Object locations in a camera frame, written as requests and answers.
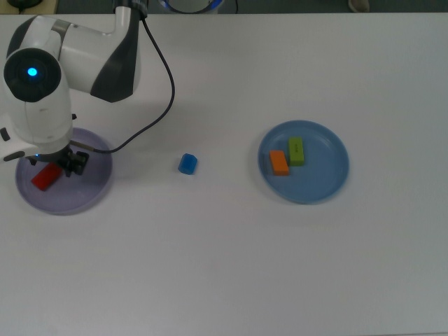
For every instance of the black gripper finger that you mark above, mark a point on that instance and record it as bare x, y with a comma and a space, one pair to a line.
80, 164
32, 161

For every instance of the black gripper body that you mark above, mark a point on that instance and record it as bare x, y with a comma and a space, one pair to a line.
66, 157

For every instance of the red cylinder block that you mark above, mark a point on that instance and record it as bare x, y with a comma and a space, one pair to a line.
43, 179

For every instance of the blue block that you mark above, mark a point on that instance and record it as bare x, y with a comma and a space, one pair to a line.
187, 164

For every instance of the orange block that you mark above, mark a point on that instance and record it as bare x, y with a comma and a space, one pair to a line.
279, 163

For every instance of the green block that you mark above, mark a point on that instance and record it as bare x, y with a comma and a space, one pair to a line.
296, 151

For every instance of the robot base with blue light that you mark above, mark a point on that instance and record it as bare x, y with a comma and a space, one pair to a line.
189, 4

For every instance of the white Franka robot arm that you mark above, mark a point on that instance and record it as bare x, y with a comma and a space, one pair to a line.
87, 52

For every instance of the purple plate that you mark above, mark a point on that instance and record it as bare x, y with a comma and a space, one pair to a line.
77, 196

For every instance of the black dome-shaped object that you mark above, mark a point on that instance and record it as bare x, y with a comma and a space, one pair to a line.
24, 3

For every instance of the blue plate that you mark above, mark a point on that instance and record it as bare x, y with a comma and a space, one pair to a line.
315, 182

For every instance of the beige object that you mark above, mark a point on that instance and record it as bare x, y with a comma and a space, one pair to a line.
358, 4

